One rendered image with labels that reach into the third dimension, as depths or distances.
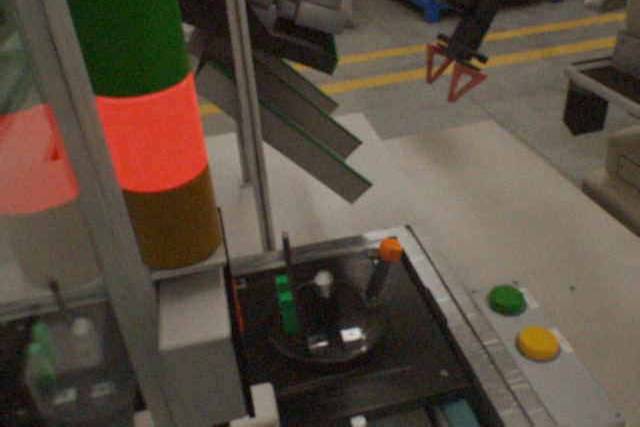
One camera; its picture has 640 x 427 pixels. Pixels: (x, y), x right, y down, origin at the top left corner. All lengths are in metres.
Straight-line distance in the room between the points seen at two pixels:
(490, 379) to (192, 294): 0.40
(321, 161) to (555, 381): 0.39
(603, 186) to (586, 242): 0.29
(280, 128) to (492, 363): 0.38
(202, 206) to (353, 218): 0.73
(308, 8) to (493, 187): 0.54
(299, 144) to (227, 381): 0.49
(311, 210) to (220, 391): 0.74
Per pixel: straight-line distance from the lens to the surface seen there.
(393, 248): 0.63
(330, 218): 1.04
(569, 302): 0.92
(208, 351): 0.32
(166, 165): 0.29
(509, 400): 0.65
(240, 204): 1.10
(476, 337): 0.71
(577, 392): 0.67
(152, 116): 0.28
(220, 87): 0.76
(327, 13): 0.77
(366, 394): 0.62
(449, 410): 0.65
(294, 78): 1.04
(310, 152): 0.79
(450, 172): 1.17
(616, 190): 1.29
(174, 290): 0.35
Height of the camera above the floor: 1.46
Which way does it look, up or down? 32 degrees down
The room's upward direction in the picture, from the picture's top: 4 degrees counter-clockwise
